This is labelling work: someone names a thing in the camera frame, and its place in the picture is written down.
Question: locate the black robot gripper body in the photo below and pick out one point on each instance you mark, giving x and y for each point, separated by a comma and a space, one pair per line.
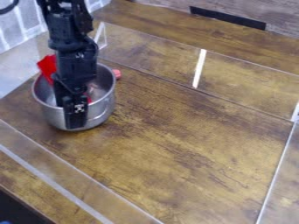
77, 55

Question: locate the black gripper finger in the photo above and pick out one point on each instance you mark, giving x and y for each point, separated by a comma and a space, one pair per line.
75, 106

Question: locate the silver metal pot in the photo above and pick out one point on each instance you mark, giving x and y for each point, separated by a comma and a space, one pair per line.
101, 93

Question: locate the red star-shaped block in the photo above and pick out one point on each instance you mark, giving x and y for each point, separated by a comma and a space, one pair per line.
47, 66

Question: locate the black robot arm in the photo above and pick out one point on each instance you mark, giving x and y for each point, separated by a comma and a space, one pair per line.
69, 21

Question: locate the small pink oval object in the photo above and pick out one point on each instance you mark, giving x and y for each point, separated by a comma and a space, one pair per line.
117, 73

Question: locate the clear acrylic triangular bracket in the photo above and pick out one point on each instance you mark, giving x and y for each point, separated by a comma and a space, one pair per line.
101, 38

